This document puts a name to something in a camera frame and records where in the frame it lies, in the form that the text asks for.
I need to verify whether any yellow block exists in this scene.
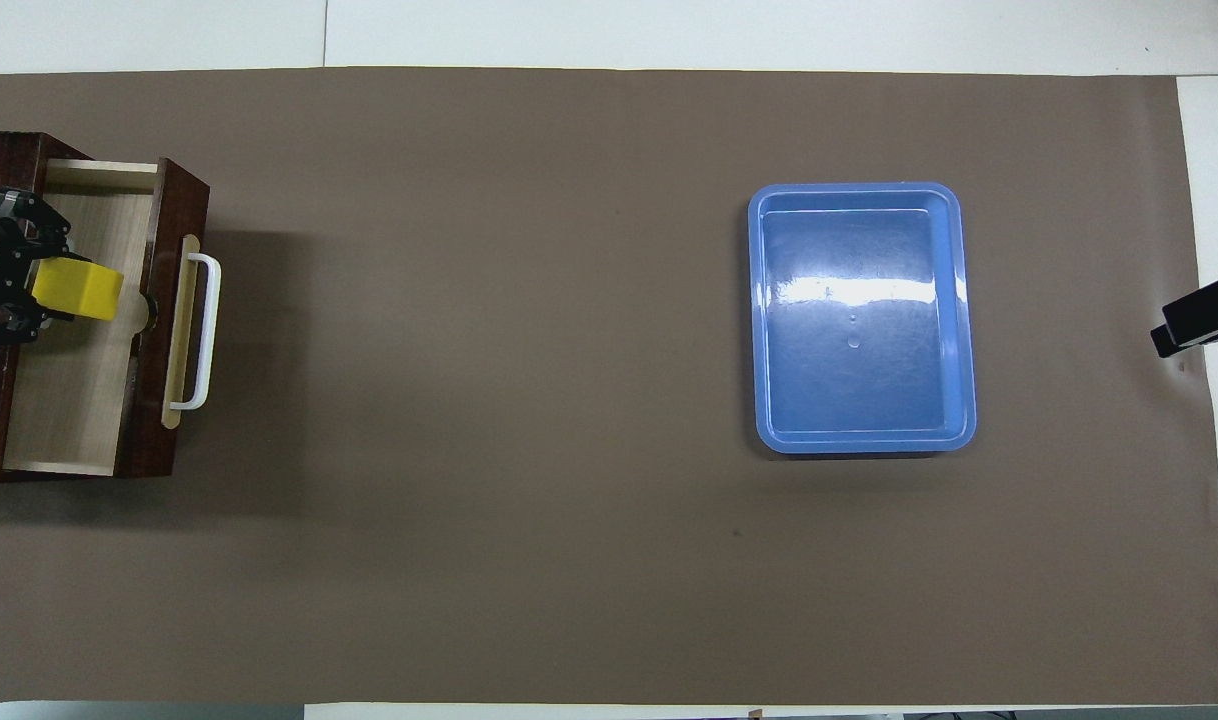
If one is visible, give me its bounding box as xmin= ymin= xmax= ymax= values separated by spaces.
xmin=32 ymin=257 xmax=125 ymax=322

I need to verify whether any blue plastic tray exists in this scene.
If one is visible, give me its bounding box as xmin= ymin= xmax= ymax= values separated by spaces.
xmin=748 ymin=182 xmax=978 ymax=456

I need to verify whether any brown paper table mat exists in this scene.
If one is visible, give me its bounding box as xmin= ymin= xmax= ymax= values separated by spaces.
xmin=0 ymin=68 xmax=1218 ymax=706

